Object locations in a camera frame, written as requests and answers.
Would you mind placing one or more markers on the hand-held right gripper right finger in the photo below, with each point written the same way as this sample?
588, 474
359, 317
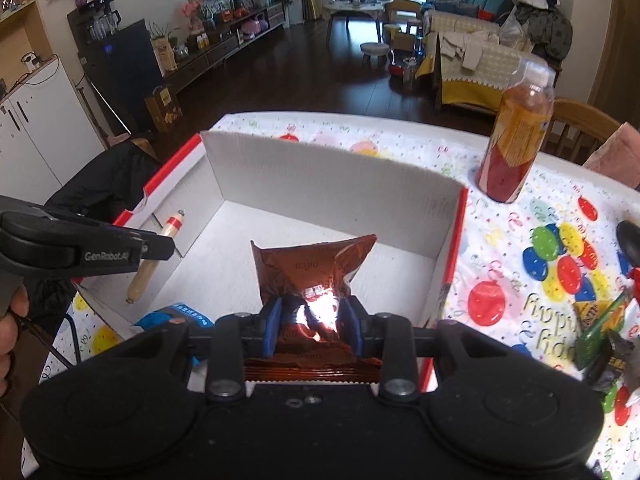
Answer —
350, 330

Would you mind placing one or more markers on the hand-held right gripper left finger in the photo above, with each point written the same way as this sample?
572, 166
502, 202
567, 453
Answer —
272, 327

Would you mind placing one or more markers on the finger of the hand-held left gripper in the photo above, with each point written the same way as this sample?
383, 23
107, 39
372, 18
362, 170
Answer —
120, 255

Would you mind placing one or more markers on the beige sausage stick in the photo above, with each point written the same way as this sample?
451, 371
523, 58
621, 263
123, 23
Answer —
172, 225

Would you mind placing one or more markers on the brown snack packet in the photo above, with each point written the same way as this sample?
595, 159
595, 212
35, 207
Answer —
300, 270

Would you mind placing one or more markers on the white red cardboard box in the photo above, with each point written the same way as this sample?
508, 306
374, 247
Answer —
325, 195

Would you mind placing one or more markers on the person's left hand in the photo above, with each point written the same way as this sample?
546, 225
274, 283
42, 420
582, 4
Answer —
10, 335

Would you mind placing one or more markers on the blue snack packet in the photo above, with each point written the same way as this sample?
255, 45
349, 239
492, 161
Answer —
170, 312

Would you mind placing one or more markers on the black jacket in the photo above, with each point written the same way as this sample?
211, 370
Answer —
100, 180

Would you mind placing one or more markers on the white cabinet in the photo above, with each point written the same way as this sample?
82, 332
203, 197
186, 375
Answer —
40, 125

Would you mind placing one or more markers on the brown gift bag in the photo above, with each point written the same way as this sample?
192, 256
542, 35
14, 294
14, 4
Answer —
164, 110

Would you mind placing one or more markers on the balloon print tablecloth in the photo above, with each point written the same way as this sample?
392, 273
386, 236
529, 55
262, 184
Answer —
500, 270

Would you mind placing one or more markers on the white kettle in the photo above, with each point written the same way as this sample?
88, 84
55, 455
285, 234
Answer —
31, 62

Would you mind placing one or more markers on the black beverage fridge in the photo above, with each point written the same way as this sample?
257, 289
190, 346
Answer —
130, 70

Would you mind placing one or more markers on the potted green plant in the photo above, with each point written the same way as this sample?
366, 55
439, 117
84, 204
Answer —
162, 40

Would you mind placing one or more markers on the dark television cabinet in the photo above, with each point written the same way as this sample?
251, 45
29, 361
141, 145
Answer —
215, 55

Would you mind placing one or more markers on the black water dispenser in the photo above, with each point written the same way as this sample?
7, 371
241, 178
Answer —
95, 15

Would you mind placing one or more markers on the yellow candy packet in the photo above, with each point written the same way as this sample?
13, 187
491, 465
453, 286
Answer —
590, 312

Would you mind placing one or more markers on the orange juice bottle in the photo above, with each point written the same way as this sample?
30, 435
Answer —
515, 130

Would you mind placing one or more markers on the black snack packet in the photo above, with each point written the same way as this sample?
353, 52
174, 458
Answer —
612, 360

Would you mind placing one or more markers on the purple toy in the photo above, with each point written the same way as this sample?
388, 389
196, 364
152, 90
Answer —
255, 27

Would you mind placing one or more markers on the small round stool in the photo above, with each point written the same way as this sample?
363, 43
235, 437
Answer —
375, 50

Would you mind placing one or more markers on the sofa with cream cover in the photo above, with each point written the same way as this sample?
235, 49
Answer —
480, 80

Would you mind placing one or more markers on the red white candy wrapper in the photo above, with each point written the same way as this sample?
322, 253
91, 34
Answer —
635, 305

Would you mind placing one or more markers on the beige garment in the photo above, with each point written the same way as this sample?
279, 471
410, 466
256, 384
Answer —
470, 47

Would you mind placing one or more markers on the wooden chair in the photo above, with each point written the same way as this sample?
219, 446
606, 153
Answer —
580, 125

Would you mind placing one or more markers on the round coffee table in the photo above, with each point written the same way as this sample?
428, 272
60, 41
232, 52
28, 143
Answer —
355, 10

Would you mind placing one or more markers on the pink cloth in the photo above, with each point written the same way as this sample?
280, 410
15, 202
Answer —
617, 152

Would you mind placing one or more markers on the yellow armchair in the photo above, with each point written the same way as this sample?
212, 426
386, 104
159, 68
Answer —
402, 10

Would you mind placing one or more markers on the teal sofa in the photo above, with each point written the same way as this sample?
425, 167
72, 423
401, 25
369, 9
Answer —
487, 0

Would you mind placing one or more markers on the pile of clothes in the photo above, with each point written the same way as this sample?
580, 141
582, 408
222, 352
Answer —
545, 20

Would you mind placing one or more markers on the wooden wall shelf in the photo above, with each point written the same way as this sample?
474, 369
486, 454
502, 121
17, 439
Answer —
20, 20

